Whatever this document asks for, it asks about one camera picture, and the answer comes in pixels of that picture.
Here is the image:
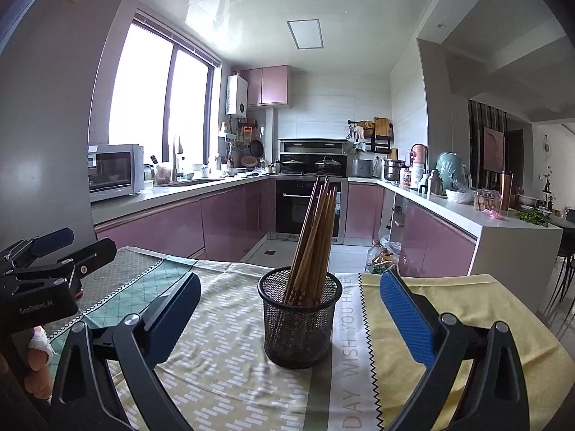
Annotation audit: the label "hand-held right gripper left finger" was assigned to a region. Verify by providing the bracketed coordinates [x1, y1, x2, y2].
[49, 272, 202, 431]

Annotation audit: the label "pink thermos kettle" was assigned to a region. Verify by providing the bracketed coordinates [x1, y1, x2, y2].
[410, 144, 428, 173]

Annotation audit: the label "person's left hand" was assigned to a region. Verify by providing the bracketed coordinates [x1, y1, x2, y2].
[27, 325, 55, 398]

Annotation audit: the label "kitchen window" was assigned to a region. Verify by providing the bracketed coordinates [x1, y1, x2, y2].
[108, 20, 222, 167]

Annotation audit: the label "white microwave oven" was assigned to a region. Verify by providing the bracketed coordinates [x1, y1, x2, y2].
[87, 144, 145, 203]

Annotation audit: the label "pink wall picture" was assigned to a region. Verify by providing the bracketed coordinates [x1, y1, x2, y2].
[483, 126, 506, 171]

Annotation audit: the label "copper tumbler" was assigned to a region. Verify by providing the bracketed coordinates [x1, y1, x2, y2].
[500, 170, 514, 211]

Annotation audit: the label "dark dining table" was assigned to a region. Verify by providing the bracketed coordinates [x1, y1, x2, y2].
[546, 213, 575, 234]

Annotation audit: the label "patchwork patterned tablecloth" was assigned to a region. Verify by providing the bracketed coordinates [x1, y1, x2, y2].
[45, 246, 569, 431]

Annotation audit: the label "grey refrigerator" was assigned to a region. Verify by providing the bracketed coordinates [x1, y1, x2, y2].
[0, 0, 138, 256]

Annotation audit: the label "pink kitchen base cabinet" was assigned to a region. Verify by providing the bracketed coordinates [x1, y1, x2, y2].
[94, 175, 275, 263]
[347, 182, 478, 277]

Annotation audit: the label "square ceiling light panel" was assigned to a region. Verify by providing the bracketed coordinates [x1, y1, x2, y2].
[286, 19, 325, 50]

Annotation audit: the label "white water heater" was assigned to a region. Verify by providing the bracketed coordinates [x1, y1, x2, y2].
[226, 74, 249, 115]

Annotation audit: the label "steel kitchen faucet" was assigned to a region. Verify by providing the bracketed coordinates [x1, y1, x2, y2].
[171, 137, 185, 184]

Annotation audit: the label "bundle of wooden chopsticks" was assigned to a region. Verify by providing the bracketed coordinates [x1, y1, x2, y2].
[272, 175, 337, 351]

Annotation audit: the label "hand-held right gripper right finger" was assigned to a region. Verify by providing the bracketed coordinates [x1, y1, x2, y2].
[378, 269, 531, 431]

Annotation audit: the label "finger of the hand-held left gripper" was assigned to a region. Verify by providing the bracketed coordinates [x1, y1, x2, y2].
[0, 227, 75, 272]
[11, 237, 118, 299]

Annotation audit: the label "pink wall cabinet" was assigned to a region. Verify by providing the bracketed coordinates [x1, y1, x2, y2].
[240, 65, 289, 107]

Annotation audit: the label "black lidded pot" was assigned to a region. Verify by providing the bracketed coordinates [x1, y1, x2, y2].
[314, 155, 342, 174]

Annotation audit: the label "plastic bags of groceries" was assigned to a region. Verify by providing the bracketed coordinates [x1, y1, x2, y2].
[366, 239, 402, 274]

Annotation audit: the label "wall rack with cutting boards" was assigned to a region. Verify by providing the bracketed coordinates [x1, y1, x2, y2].
[347, 117, 394, 153]

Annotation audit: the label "stainless steel steamer pot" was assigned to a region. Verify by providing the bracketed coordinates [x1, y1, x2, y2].
[383, 158, 406, 181]

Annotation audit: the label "clear plastic cookie container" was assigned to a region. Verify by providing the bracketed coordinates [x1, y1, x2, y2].
[474, 189, 501, 213]

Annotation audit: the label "black mesh holder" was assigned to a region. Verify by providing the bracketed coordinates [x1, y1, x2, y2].
[257, 266, 343, 370]

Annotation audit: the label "dark dining chair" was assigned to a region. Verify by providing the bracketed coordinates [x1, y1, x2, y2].
[555, 207, 575, 315]

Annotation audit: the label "green leafy vegetables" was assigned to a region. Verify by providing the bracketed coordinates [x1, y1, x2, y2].
[514, 210, 549, 227]

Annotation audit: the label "black built-in oven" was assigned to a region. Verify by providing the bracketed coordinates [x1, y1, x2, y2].
[275, 179, 346, 238]

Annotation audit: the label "black integrated stove hood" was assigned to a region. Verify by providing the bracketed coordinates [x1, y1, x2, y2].
[277, 138, 349, 177]

